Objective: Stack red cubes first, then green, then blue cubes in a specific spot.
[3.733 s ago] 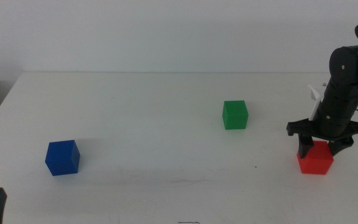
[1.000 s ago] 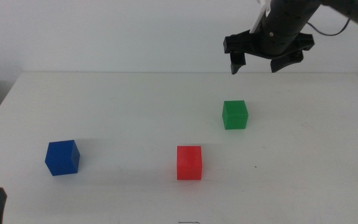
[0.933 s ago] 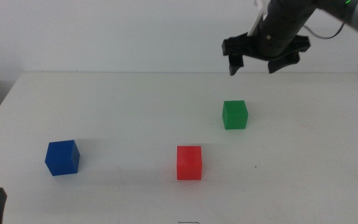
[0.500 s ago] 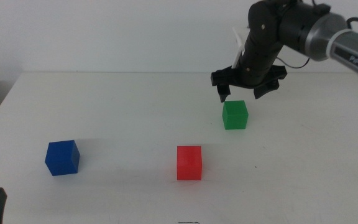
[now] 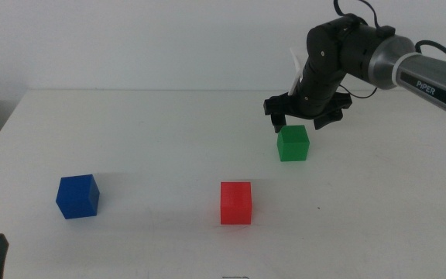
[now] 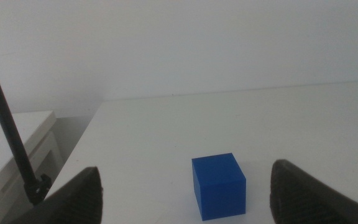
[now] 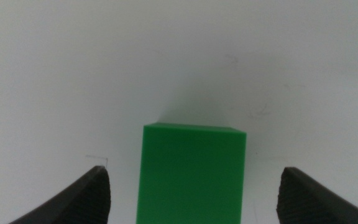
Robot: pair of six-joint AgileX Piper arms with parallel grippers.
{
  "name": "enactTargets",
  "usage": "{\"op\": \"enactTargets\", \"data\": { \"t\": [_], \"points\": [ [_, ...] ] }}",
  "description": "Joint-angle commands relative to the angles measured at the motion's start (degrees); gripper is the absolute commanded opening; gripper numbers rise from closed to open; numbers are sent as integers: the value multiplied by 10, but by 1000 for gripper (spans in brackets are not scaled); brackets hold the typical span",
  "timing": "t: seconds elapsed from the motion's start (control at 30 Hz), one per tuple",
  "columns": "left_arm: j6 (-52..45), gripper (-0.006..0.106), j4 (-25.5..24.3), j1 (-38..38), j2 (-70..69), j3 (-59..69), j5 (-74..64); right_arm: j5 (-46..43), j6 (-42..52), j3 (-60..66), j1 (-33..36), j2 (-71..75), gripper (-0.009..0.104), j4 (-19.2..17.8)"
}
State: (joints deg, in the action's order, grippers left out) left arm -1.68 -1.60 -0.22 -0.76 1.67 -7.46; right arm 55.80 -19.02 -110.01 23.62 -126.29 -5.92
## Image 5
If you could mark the blue cube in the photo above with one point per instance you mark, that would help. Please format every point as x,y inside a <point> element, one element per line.
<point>76,197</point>

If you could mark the right black Piper arm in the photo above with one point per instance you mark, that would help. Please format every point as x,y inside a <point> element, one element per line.
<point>432,77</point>

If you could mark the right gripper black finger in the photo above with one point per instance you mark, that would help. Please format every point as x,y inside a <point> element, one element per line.
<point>327,121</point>
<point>279,123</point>

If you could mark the green cube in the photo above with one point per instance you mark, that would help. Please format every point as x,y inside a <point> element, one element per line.
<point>293,145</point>

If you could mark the red cube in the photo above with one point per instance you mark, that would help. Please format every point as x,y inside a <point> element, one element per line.
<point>235,203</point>

